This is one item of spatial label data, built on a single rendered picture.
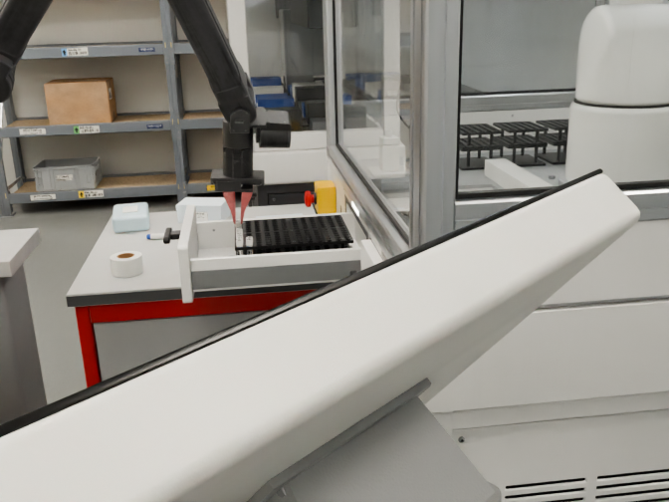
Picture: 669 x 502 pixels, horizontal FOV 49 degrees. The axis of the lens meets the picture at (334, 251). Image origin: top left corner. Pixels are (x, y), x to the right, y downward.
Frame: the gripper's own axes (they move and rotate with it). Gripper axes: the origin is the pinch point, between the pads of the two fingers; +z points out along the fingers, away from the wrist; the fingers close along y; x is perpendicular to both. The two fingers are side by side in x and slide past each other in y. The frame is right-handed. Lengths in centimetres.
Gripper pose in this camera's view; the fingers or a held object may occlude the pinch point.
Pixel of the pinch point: (238, 218)
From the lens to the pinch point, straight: 147.0
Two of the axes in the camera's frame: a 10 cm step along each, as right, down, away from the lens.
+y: -10.0, -0.1, -1.0
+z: -0.4, 9.3, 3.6
